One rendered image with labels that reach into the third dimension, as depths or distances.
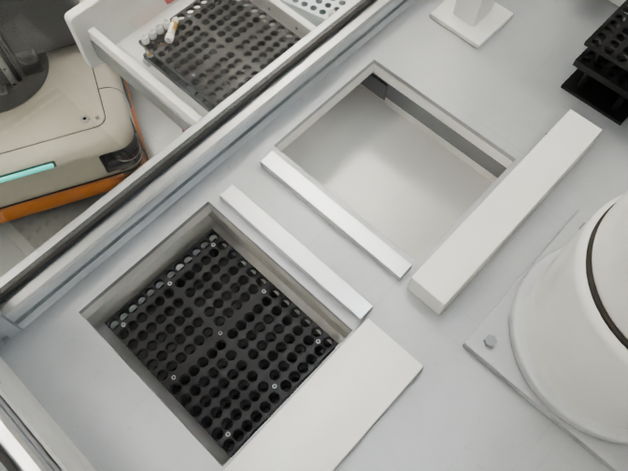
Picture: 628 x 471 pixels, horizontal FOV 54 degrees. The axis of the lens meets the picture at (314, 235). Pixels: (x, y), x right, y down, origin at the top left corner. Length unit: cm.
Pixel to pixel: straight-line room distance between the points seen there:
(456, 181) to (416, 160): 7
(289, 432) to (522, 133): 49
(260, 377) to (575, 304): 36
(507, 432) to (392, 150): 45
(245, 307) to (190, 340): 8
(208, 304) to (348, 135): 36
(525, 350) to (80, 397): 48
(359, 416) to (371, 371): 5
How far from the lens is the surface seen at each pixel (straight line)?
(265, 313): 76
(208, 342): 76
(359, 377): 68
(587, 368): 62
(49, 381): 75
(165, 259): 88
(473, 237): 73
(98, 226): 74
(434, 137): 98
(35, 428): 63
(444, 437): 69
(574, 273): 59
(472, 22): 95
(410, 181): 93
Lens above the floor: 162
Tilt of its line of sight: 64 degrees down
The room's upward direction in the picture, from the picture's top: straight up
